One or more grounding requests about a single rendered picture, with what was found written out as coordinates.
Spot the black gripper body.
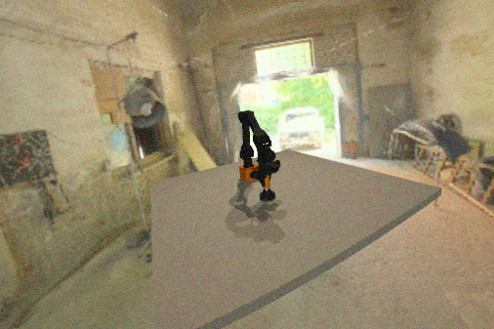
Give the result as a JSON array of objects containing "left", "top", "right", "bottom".
[{"left": 250, "top": 158, "right": 266, "bottom": 180}]

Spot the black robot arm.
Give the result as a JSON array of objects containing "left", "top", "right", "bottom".
[{"left": 238, "top": 110, "right": 281, "bottom": 174}]

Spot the orange cylinder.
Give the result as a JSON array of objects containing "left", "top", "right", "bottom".
[{"left": 263, "top": 175, "right": 270, "bottom": 188}]

